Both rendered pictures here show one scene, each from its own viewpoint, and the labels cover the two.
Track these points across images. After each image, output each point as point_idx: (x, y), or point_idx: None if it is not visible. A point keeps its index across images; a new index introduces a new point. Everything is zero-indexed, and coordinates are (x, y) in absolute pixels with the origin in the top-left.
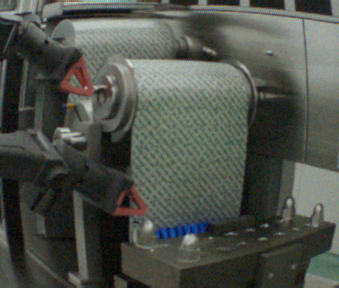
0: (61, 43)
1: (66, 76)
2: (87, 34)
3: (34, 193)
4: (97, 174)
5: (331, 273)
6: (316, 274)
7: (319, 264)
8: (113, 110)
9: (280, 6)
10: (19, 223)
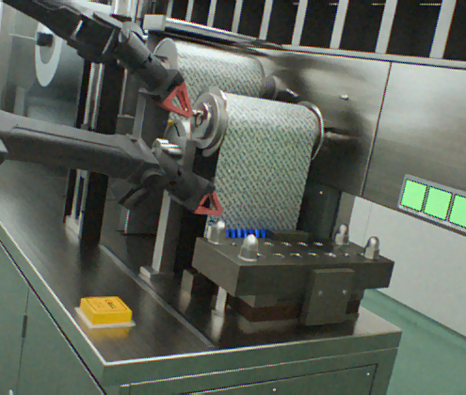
0: (164, 62)
1: (168, 96)
2: (189, 59)
3: (125, 189)
4: (187, 179)
5: (406, 330)
6: None
7: (390, 314)
8: (207, 132)
9: (372, 48)
10: (100, 218)
